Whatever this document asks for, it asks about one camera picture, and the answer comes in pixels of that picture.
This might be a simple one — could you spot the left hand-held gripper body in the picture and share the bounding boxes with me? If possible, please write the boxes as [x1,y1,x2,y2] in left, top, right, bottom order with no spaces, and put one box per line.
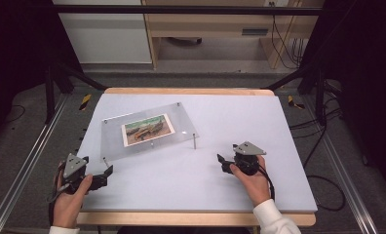
[59,153,97,195]

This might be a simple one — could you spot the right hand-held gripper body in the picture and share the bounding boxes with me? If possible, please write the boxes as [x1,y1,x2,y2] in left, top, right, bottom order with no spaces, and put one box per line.
[232,140,267,177]

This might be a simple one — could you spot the clear acrylic photo frame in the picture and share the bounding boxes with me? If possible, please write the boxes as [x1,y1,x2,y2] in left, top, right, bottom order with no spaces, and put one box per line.
[100,101,200,163]

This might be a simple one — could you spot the boat painting print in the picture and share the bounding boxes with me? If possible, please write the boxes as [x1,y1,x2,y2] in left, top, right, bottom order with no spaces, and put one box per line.
[121,113,176,148]

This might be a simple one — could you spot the person's right hand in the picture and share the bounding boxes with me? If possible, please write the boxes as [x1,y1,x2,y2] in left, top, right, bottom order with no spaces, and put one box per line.
[229,155,272,208]

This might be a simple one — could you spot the person's left hand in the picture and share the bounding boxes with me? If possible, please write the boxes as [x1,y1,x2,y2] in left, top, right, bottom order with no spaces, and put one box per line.
[53,169,94,229]

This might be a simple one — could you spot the white foam board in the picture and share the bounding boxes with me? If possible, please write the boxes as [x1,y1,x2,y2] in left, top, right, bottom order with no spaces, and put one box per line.
[77,93,318,214]

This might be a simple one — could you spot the yellow clamp left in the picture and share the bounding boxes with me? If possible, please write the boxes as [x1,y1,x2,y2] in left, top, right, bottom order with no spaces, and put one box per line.
[79,94,93,111]

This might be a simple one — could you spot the yellow clamp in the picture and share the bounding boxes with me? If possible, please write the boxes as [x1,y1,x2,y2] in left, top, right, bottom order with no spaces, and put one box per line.
[287,95,306,110]
[79,94,93,111]

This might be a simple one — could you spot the black metal stand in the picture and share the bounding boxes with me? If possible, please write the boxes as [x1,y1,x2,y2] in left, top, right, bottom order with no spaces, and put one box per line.
[44,61,108,125]
[265,61,328,126]

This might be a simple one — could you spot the yellow clamp right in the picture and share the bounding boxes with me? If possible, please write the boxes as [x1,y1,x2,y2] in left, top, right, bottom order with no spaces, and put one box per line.
[287,95,306,110]

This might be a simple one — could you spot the wooden table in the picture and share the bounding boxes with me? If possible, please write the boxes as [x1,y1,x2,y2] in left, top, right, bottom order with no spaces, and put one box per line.
[76,87,317,227]

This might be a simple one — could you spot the black curtain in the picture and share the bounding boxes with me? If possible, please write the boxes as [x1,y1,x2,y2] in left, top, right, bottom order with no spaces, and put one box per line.
[306,0,386,196]
[0,0,83,150]

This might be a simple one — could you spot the grey desk label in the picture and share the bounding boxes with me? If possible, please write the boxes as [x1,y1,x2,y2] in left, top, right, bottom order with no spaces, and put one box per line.
[241,28,269,36]

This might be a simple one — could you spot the white cabinet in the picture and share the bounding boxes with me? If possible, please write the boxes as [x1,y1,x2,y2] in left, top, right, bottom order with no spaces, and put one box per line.
[53,0,153,65]

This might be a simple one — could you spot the wooden desk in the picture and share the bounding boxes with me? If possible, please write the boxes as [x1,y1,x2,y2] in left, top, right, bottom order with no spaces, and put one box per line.
[141,0,326,70]

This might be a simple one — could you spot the black metal crossbar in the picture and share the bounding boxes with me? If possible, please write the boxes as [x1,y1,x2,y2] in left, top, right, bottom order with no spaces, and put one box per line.
[51,4,326,17]

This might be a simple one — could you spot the left hand-held gripper black cable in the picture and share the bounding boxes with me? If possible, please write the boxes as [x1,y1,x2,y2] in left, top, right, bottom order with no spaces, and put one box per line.
[46,161,72,226]

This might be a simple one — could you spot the hand-held gripper black cable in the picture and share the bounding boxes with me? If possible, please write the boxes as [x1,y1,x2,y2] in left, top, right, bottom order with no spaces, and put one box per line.
[46,161,72,226]
[257,164,277,203]

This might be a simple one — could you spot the right hand-held gripper black cable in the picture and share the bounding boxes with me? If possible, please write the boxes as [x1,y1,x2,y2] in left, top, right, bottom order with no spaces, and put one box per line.
[257,164,277,203]

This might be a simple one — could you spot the aluminium floor rail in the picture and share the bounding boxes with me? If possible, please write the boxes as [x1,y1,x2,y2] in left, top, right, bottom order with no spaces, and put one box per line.
[302,96,379,234]
[0,94,68,234]

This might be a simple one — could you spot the thin black floor cable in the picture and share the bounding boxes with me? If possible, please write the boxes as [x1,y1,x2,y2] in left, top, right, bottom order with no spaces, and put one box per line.
[4,104,26,125]

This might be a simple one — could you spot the black desk cables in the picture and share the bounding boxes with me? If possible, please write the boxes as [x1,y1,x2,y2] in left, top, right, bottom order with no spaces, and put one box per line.
[270,1,307,70]

